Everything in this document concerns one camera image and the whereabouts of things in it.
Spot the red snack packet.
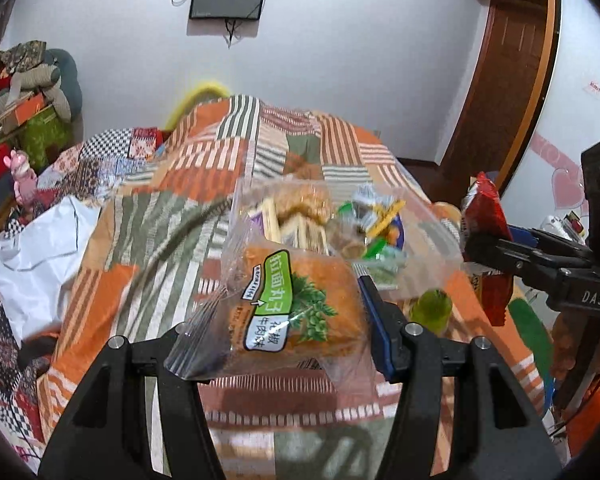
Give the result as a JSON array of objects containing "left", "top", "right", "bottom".
[{"left": 460, "top": 172, "right": 513, "bottom": 326}]

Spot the green pea snack packet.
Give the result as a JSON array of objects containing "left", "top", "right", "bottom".
[{"left": 508, "top": 298, "right": 554, "bottom": 396}]

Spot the green jelly cup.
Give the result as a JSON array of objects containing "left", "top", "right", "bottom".
[{"left": 408, "top": 288, "right": 453, "bottom": 336}]

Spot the clear plastic storage bin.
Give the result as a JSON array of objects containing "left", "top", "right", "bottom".
[{"left": 221, "top": 178, "right": 462, "bottom": 301}]

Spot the small yellow green packet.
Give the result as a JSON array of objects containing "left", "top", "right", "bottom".
[{"left": 361, "top": 200, "right": 405, "bottom": 238}]

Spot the green-edged clear snack bag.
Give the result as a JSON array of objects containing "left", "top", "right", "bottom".
[{"left": 326, "top": 196, "right": 408, "bottom": 275}]

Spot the orange noodle snack bag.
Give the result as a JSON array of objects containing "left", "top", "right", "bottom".
[{"left": 164, "top": 243, "right": 375, "bottom": 394}]

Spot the clear pack of crackers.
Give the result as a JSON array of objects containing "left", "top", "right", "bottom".
[{"left": 249, "top": 184, "right": 332, "bottom": 255}]

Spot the person's right hand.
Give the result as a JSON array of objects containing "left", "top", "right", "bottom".
[{"left": 550, "top": 312, "right": 600, "bottom": 382}]

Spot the wooden wardrobe with sliding doors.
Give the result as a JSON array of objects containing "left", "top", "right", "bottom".
[{"left": 502, "top": 0, "right": 600, "bottom": 228}]

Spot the brown wooden door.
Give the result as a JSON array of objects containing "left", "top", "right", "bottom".
[{"left": 436, "top": 0, "right": 564, "bottom": 196}]

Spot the white plastic bag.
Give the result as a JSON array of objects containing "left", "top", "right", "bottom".
[{"left": 0, "top": 195, "right": 100, "bottom": 342}]

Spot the orange striped patchwork quilt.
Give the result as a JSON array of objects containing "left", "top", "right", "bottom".
[{"left": 38, "top": 96, "right": 420, "bottom": 479}]

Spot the checkered patchwork blanket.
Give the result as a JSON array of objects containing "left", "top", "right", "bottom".
[{"left": 0, "top": 128, "right": 166, "bottom": 470}]

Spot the pink plush toy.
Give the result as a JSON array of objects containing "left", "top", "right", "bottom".
[{"left": 3, "top": 150, "right": 38, "bottom": 208}]

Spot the pile of cushions and boxes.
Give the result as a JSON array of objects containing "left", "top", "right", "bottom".
[{"left": 0, "top": 40, "right": 83, "bottom": 171}]

